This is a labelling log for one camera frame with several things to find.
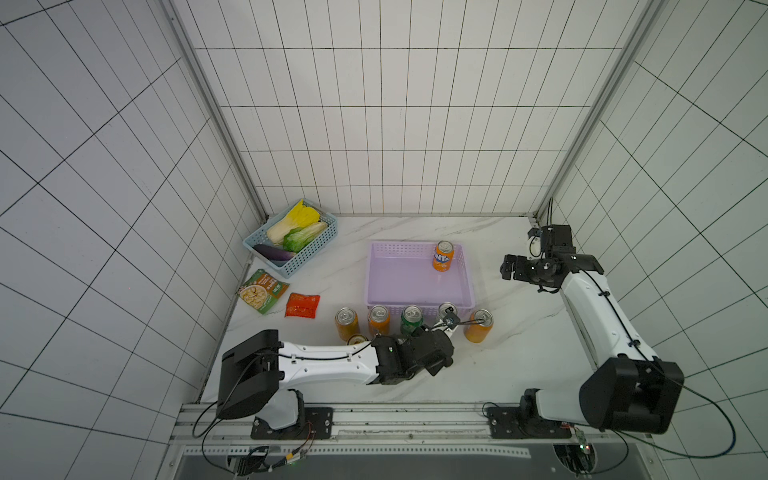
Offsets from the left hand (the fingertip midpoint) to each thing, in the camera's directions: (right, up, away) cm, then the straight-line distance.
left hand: (432, 343), depth 76 cm
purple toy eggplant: (-51, +23, +26) cm, 62 cm away
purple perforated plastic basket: (-7, +15, +29) cm, 33 cm away
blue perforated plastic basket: (-46, +17, +21) cm, 53 cm away
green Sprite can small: (-5, +5, +5) cm, 9 cm away
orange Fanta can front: (-14, +5, +5) cm, 16 cm away
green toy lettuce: (-44, +28, +26) cm, 58 cm away
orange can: (-23, +4, +5) cm, 24 cm away
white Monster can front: (+4, +9, +2) cm, 10 cm away
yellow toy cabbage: (-45, +36, +34) cm, 67 cm away
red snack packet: (-40, +6, +16) cm, 43 cm away
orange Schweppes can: (+15, 0, +9) cm, 17 cm away
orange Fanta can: (+7, +22, +19) cm, 30 cm away
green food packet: (-53, +10, +21) cm, 58 cm away
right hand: (+23, +20, +8) cm, 31 cm away
